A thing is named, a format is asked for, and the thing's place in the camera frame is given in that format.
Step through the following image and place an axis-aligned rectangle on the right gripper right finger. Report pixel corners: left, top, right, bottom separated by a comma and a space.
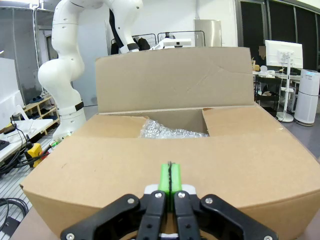
170, 162, 280, 240

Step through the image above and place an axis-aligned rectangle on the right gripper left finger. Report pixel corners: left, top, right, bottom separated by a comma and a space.
59, 162, 171, 240

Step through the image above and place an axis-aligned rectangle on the brown cardboard box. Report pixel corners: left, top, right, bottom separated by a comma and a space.
19, 46, 320, 240

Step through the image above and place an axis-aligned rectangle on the clear bubble wrap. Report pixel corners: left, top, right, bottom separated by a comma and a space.
137, 119, 210, 139

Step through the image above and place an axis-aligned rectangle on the yellow emergency stop box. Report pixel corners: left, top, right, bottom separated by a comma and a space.
24, 142, 43, 168

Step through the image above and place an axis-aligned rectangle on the white folding table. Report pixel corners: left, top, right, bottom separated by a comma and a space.
0, 118, 55, 162

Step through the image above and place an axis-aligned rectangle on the white monitor floor stand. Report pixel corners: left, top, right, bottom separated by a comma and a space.
275, 49, 295, 123

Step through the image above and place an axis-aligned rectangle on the wooden shoe rack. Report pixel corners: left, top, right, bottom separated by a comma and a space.
0, 95, 61, 136

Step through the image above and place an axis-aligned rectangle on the white air purifier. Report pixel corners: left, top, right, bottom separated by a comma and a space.
293, 69, 320, 127

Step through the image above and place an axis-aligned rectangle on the white computer monitor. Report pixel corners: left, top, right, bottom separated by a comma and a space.
264, 39, 304, 70

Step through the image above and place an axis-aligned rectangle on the steel cabinet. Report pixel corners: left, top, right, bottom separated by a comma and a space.
193, 19, 223, 48

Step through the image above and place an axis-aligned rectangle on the white foam block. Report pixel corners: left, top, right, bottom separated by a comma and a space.
0, 57, 25, 119

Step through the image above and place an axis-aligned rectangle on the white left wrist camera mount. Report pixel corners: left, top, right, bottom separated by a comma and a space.
149, 38, 193, 52

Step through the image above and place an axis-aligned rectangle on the black braided cable sleeve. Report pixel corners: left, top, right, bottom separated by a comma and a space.
108, 8, 126, 50

